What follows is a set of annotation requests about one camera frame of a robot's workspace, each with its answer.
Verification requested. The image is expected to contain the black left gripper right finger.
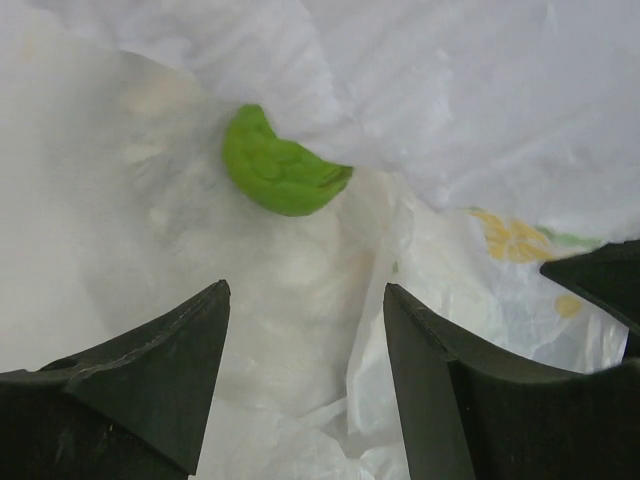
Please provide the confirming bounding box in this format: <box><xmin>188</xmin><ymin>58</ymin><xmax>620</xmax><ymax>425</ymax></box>
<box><xmin>383</xmin><ymin>284</ymin><xmax>639</xmax><ymax>479</ymax></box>

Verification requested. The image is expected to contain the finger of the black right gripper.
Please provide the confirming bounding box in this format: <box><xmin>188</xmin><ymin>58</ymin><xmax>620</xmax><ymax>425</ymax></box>
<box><xmin>540</xmin><ymin>240</ymin><xmax>640</xmax><ymax>358</ymax></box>

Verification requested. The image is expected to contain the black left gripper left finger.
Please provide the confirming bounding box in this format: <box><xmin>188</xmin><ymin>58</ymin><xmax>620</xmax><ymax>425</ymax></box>
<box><xmin>1</xmin><ymin>280</ymin><xmax>230</xmax><ymax>479</ymax></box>

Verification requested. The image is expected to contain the white plastic bag lemon print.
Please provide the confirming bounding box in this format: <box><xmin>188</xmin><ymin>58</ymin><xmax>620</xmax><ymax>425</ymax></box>
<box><xmin>1</xmin><ymin>1</ymin><xmax>639</xmax><ymax>479</ymax></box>

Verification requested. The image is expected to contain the green fake custard apple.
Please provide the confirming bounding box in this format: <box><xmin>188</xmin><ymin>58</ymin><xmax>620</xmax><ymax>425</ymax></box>
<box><xmin>221</xmin><ymin>104</ymin><xmax>354</xmax><ymax>217</ymax></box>

